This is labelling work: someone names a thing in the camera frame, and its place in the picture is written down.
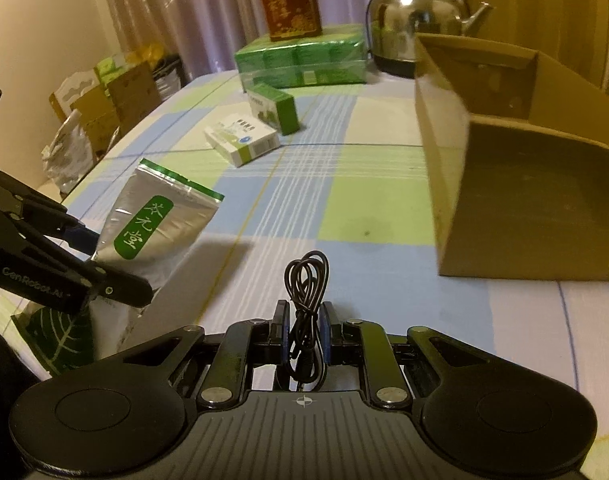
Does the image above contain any silver green foil pouch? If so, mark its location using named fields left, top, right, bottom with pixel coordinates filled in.
left=11, top=157, right=226, bottom=378

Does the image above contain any large green wrapped box pack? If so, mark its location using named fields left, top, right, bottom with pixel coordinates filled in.
left=234, top=24, right=367, bottom=90

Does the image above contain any white green medicine box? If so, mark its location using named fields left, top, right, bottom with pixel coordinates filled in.
left=205, top=114, right=280, bottom=168

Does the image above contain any purple curtain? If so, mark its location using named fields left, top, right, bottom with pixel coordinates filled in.
left=106, top=0, right=369, bottom=78

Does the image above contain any open brown cardboard box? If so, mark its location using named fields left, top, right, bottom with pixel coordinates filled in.
left=415, top=34, right=609, bottom=281

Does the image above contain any small green carton box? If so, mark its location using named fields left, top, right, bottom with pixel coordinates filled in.
left=246, top=82, right=300, bottom=136

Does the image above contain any red gold gift box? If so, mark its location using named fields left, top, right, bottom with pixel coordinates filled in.
left=261, top=0, right=322, bottom=41

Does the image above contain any stainless steel kettle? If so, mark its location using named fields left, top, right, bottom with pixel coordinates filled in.
left=365, top=0, right=493, bottom=78

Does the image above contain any black cable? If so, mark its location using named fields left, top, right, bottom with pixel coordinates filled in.
left=282, top=249, right=332, bottom=392

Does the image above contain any crumpled silver foil bag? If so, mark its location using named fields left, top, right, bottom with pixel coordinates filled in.
left=41, top=110, right=96, bottom=195

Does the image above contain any brown cardboard boxes pile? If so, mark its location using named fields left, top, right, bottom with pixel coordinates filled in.
left=48, top=44, right=186, bottom=157

